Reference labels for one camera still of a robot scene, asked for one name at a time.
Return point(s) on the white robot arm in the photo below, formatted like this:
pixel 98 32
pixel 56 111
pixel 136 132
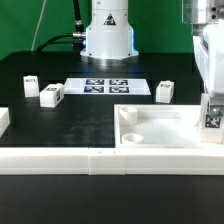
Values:
pixel 110 39

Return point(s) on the white fence wall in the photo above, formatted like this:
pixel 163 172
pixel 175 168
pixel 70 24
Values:
pixel 4 119
pixel 105 161

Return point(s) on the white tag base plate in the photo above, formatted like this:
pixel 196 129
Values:
pixel 106 86

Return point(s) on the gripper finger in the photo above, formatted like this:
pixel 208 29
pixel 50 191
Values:
pixel 216 107

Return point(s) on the white front fence wall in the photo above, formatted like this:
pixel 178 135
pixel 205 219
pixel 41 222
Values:
pixel 105 161

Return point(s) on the white left fence wall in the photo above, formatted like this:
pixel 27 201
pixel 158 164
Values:
pixel 4 119

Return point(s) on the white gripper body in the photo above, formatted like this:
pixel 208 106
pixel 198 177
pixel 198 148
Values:
pixel 209 57

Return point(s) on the white square tabletop part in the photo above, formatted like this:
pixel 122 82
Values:
pixel 158 126

